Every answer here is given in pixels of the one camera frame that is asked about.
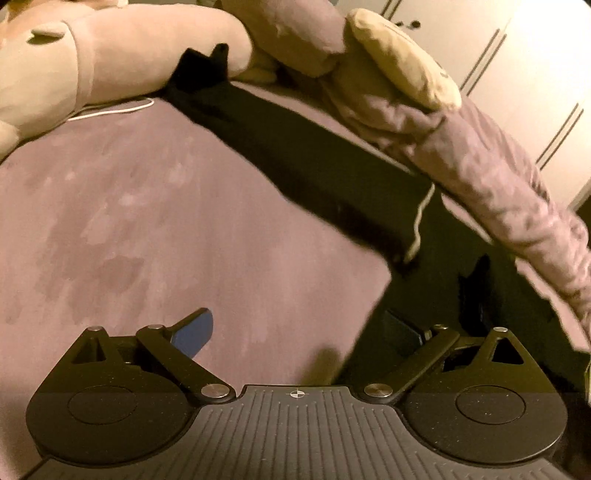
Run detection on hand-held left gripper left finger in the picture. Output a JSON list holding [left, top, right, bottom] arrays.
[[69, 308, 238, 408]]

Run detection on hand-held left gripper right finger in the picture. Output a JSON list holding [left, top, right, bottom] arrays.
[[362, 310, 533, 408]]

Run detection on black pants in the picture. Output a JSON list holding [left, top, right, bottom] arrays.
[[164, 43, 591, 394]]

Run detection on purple duvet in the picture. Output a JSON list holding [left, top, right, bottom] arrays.
[[217, 0, 591, 354]]

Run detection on beige round cushion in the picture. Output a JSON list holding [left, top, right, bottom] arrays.
[[344, 8, 463, 112]]

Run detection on large pink plush toy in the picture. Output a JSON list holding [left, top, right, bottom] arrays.
[[0, 0, 283, 158]]

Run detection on white wardrobe doors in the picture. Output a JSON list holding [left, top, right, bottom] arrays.
[[332, 0, 591, 210]]

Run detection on white cable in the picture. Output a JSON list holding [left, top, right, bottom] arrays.
[[67, 98, 155, 123]]

